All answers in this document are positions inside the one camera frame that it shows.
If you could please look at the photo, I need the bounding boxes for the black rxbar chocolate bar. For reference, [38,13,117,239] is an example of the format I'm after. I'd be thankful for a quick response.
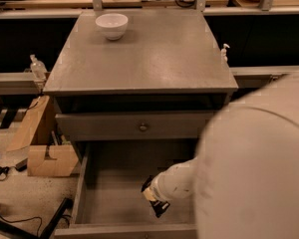
[141,175,171,219]

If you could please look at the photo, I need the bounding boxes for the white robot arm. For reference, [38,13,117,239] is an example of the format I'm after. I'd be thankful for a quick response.
[142,72,299,239]

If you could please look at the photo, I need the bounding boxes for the open middle drawer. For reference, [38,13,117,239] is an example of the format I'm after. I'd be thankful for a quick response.
[55,139,197,239]

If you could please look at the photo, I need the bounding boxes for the round brass drawer knob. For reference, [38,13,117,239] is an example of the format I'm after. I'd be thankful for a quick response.
[139,122,149,132]

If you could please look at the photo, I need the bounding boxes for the closed top drawer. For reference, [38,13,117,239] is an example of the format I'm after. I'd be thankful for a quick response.
[56,111,213,141]

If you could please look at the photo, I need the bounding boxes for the grey wooden drawer cabinet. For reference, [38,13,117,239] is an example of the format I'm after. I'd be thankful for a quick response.
[43,9,239,239]

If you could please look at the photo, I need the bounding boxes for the cardboard box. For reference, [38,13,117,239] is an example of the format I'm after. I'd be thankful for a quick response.
[27,145,79,177]

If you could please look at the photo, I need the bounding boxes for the leaning cardboard sheet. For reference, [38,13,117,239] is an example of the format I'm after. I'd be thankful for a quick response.
[6,96,50,152]

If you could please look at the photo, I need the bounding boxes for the small white pump bottle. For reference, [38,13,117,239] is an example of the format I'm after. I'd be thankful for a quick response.
[220,43,230,62]

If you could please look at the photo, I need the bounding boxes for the black chair base leg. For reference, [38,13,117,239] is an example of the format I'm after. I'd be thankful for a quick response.
[0,198,74,239]

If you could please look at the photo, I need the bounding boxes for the clear sanitizer bottle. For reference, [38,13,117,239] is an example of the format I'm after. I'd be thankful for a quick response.
[30,55,47,81]

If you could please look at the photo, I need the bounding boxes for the white ceramic bowl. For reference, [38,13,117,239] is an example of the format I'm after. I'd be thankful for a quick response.
[95,13,129,41]

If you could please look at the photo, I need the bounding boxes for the black cable left floor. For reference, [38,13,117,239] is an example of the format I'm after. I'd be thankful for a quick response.
[0,202,44,237]

